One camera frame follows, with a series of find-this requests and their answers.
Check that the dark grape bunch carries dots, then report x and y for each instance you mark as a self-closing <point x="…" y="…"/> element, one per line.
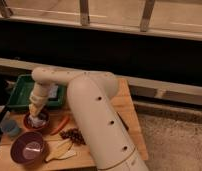
<point x="74" y="135"/>

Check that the grey sponge block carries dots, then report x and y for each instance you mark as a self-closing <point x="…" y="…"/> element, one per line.
<point x="53" y="92"/>

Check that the red bowl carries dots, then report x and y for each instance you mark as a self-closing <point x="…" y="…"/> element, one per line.
<point x="42" y="115"/>

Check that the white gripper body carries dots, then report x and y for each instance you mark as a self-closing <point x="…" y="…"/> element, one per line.
<point x="34" y="110"/>

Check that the purple bowl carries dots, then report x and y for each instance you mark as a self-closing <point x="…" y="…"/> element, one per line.
<point x="27" y="148"/>

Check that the blue cup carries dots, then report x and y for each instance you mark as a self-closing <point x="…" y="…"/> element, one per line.
<point x="10" y="127"/>

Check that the white towel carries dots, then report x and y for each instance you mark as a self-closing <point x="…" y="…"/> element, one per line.
<point x="36" y="121"/>

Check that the black rectangular block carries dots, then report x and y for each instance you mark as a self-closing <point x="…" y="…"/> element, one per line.
<point x="123" y="122"/>

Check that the green plastic tray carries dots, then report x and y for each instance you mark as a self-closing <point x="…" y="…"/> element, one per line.
<point x="19" y="98"/>

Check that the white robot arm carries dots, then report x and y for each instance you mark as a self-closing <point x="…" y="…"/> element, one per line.
<point x="88" y="96"/>

